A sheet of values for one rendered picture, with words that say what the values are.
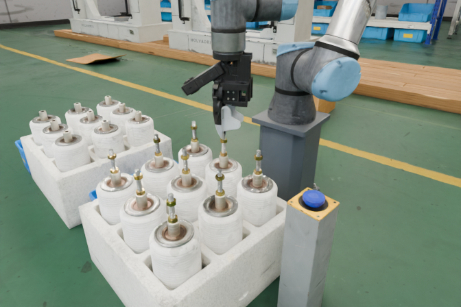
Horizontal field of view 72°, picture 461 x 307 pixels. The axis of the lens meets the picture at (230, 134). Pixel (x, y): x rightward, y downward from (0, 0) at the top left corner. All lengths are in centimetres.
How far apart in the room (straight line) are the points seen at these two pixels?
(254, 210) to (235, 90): 27
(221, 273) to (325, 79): 49
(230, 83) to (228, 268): 39
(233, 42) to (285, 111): 35
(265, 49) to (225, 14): 206
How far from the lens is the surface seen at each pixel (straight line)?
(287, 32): 268
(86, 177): 105
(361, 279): 94
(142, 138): 113
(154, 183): 83
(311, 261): 64
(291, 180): 103
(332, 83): 81
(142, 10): 397
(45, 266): 103
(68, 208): 108
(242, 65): 70
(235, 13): 68
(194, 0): 343
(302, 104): 96
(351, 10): 85
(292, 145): 96
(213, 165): 82
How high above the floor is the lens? 67
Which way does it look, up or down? 25 degrees down
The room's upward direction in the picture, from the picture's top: straight up
